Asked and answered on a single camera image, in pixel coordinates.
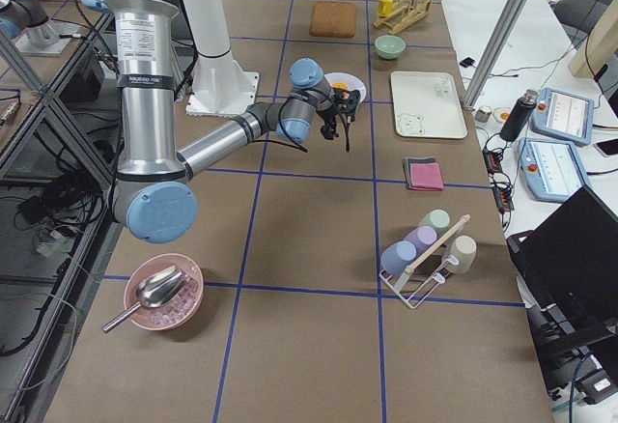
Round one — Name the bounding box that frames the upper teach pendant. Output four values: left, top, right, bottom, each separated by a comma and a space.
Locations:
530, 88, 595, 146

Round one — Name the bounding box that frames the green cup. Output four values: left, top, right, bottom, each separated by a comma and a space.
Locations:
418, 209, 451, 238

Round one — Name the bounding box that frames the metal scoop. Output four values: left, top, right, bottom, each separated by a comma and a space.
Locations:
101, 267, 187, 333

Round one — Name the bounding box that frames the pink bowl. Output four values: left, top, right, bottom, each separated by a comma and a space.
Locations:
124, 253, 204, 331

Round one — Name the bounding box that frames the small metal tin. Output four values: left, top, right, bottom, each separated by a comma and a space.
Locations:
474, 105, 492, 124

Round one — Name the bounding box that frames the beige cup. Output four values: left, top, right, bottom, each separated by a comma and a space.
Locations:
442, 235, 477, 274

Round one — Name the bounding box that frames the orange fruit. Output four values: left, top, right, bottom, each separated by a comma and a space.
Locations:
331, 82, 350, 99

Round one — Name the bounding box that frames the purple cup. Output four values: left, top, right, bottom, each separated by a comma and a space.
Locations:
404, 225, 437, 255

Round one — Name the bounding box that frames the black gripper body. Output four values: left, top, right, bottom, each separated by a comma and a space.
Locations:
316, 92, 339, 128

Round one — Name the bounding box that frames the grey cloth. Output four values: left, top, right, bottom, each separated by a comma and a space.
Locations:
403, 157, 437, 189

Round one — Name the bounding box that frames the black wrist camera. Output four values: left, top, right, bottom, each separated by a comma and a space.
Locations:
335, 89, 362, 124

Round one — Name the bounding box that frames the blue cup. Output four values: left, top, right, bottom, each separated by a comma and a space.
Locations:
380, 240, 417, 276

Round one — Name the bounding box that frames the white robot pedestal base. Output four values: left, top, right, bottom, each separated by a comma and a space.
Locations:
182, 0, 259, 117

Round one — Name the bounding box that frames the wooden cutting board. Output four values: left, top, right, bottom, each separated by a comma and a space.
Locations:
309, 1, 356, 39

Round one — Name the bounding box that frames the wooden dish rack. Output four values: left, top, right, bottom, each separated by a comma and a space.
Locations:
373, 0, 434, 35

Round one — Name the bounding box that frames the pink cloth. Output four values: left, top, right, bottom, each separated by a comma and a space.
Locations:
410, 162, 444, 190

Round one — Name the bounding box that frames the aluminium frame post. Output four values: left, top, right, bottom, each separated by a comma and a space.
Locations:
463, 0, 527, 109

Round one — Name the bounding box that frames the white wire cup rack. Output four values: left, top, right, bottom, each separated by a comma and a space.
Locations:
379, 250, 452, 309

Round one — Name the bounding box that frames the black laptop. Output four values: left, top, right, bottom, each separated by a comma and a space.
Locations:
505, 184, 618, 361

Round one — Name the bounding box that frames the cream bear tray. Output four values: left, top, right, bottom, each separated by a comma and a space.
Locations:
390, 70, 467, 140

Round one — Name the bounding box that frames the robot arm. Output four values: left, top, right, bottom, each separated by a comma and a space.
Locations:
82, 0, 339, 243

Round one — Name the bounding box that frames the black power strip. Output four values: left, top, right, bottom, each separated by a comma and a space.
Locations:
483, 149, 514, 214

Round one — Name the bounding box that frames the lower teach pendant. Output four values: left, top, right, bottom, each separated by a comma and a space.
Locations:
515, 138, 591, 203

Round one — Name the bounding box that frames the yellow cup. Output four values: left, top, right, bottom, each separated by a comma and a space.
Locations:
377, 0, 394, 17

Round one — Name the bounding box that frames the teach pendant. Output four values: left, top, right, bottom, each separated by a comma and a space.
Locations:
515, 138, 591, 203
530, 88, 595, 146

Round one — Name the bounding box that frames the black bottle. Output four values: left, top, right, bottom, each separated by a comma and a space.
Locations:
499, 89, 538, 143

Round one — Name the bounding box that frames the white round plate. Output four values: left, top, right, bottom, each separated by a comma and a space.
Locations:
324, 72, 367, 103

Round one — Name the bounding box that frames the green bowl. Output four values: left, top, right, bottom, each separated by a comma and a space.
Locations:
374, 35, 407, 60

